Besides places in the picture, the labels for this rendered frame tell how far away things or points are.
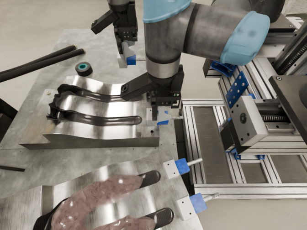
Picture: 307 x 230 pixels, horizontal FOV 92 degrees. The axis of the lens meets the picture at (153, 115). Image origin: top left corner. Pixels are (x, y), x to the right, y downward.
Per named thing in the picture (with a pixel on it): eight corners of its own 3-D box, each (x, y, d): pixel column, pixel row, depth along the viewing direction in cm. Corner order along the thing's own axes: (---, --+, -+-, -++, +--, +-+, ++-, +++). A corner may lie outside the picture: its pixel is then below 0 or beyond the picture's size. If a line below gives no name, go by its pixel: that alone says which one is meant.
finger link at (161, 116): (170, 130, 49) (172, 109, 42) (152, 131, 49) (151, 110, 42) (169, 123, 51) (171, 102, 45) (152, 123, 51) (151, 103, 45)
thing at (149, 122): (181, 115, 57) (183, 107, 52) (182, 127, 54) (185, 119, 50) (146, 116, 57) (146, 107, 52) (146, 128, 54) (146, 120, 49)
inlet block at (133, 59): (148, 60, 70) (148, 50, 66) (148, 67, 67) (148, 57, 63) (120, 61, 70) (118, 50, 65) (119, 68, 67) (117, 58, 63)
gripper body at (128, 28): (137, 43, 56) (134, 7, 46) (114, 44, 56) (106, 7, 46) (138, 32, 60) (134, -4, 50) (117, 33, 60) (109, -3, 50)
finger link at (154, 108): (157, 123, 44) (157, 101, 38) (152, 124, 44) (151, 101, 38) (156, 113, 48) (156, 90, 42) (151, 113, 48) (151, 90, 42)
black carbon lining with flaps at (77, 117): (142, 96, 63) (141, 79, 55) (142, 129, 54) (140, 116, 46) (60, 97, 62) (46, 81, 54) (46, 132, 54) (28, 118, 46)
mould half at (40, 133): (156, 95, 72) (156, 74, 61) (158, 146, 58) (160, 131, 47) (52, 97, 71) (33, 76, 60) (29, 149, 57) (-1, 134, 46)
